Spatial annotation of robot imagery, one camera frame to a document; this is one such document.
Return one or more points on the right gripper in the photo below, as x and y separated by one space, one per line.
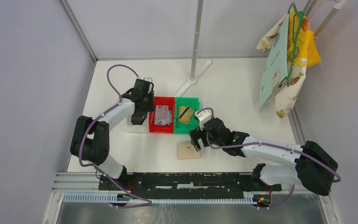
194 141

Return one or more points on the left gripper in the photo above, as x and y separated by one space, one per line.
151 108

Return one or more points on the beige card holder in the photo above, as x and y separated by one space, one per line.
186 151

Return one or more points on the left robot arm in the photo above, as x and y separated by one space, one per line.
91 138

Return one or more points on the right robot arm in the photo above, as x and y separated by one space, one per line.
308 165

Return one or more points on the black cards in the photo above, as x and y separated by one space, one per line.
138 118

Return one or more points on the silver cards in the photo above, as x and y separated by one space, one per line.
162 115

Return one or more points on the gold cards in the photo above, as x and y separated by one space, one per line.
185 114

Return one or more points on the clear plastic bin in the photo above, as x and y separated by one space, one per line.
138 129

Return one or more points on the red plastic bin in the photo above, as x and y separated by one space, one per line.
170 102

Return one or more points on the green plastic bin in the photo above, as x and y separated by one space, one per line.
194 103

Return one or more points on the white pole stand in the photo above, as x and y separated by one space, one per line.
195 72

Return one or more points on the hanging patterned cloth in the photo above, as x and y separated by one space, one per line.
273 80

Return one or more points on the yellow hanging garment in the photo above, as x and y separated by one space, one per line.
310 46

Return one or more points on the green clothes hanger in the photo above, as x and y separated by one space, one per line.
295 73

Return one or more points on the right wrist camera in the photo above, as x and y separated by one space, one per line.
204 116

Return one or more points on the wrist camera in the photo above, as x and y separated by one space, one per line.
204 116
149 83

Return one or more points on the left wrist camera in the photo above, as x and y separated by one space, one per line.
149 83

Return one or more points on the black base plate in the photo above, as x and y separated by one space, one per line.
231 185

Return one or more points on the white hanger rail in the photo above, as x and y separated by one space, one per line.
336 7

